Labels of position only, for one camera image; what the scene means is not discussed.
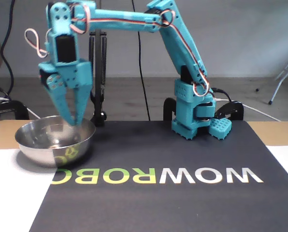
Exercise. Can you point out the metal bowl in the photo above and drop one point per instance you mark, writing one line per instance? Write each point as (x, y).
(37, 154)

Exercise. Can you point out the black mat with WOWROBO print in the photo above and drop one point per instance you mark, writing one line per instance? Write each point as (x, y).
(134, 205)

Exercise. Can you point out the white folding rack legs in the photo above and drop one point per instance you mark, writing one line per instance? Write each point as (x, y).
(278, 87)

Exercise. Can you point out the teal gripper body black servo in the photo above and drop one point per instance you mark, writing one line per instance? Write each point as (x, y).
(74, 77)

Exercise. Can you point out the black table clamp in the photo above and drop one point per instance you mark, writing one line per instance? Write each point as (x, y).
(16, 107)
(235, 108)
(168, 106)

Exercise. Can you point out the black spring lamp stand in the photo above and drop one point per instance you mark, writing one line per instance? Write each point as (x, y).
(98, 96)

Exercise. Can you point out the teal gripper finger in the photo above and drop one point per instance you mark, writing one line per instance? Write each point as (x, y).
(59, 96)
(82, 101)

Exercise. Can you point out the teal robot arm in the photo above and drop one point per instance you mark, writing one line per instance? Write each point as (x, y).
(182, 48)

